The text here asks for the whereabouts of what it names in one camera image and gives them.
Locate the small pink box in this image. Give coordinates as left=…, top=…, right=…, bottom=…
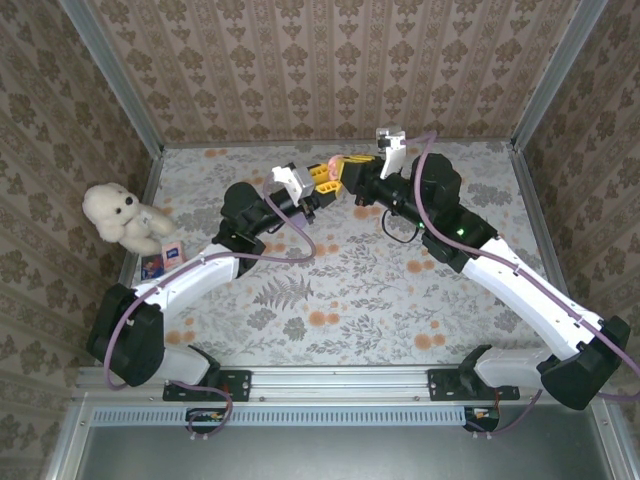
left=160, top=241, right=187, bottom=269

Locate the dark printed card packet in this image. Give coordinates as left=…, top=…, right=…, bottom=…
left=141, top=254, right=167, bottom=281

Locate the white teddy bear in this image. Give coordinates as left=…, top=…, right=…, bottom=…
left=82, top=182, right=178, bottom=256

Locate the floral patterned tablecloth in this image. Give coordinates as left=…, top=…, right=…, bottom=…
left=106, top=141, right=575, bottom=370

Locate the small circuit board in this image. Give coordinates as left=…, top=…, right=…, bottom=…
left=185, top=407, right=227, bottom=432
left=463, top=405, right=501, bottom=432

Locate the grey metal sheet panel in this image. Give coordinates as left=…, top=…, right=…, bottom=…
left=47, top=399, right=640, bottom=480

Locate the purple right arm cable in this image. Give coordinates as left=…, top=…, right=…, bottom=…
left=405, top=133, right=640, bottom=442

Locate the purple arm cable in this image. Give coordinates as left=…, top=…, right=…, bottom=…
left=405, top=133, right=640, bottom=442
left=102, top=182, right=317, bottom=444

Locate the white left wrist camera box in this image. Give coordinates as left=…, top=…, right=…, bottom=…
left=271, top=164, right=315, bottom=201

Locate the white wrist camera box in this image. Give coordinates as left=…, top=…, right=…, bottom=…
left=271, top=164, right=315, bottom=201
left=375, top=127, right=409, bottom=180

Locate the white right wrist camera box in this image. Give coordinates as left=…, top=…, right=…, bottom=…
left=375, top=127, right=409, bottom=180

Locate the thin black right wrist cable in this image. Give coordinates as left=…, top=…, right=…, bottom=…
left=379, top=209, right=420, bottom=245

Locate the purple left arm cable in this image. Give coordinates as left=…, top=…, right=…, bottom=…
left=102, top=182, right=317, bottom=444

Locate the aluminium side rail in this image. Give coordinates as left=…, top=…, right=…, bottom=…
left=93, top=147, right=166, bottom=369
left=509, top=142, right=592, bottom=365

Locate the aluminium frame post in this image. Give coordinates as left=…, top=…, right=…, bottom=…
left=510, top=0, right=610, bottom=151
left=58, top=0, right=166, bottom=156

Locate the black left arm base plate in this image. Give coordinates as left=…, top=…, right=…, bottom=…
left=163, top=368, right=252, bottom=403

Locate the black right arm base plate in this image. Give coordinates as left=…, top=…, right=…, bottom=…
left=428, top=368, right=521, bottom=403

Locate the aluminium mounting rail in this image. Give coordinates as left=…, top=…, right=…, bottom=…
left=74, top=363, right=615, bottom=407

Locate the slotted grey cable duct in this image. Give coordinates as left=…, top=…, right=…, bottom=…
left=92, top=405, right=501, bottom=427

